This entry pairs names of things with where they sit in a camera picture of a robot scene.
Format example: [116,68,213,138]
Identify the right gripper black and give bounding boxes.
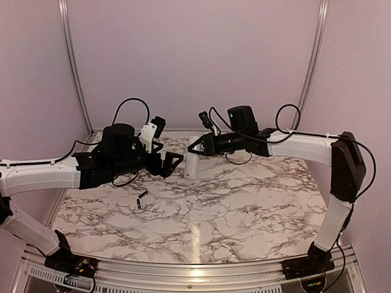
[188,129,246,156]

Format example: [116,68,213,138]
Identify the left aluminium frame post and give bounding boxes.
[58,0,94,135]

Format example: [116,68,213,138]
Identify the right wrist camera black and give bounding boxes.
[198,111,221,136]

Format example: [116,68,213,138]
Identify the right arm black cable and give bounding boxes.
[209,104,377,202]

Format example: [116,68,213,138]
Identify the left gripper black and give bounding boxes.
[111,140,185,178]

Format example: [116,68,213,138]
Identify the white remote control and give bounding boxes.
[185,136,200,180]

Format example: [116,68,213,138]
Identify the aluminium frame post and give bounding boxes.
[58,0,94,135]
[292,0,330,126]

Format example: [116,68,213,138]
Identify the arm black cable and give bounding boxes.
[209,104,377,202]
[0,97,151,187]

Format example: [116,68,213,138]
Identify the front aluminium rail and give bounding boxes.
[11,245,368,292]

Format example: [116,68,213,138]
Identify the right aluminium frame post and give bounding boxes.
[292,0,330,126]

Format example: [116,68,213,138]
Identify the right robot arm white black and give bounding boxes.
[185,106,366,273]

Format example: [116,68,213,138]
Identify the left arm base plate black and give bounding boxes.
[44,255,98,278]

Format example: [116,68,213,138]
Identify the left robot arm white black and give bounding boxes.
[1,122,184,272]

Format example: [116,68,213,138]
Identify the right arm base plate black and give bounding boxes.
[282,256,335,280]

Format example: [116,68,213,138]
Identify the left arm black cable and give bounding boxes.
[0,97,151,187]

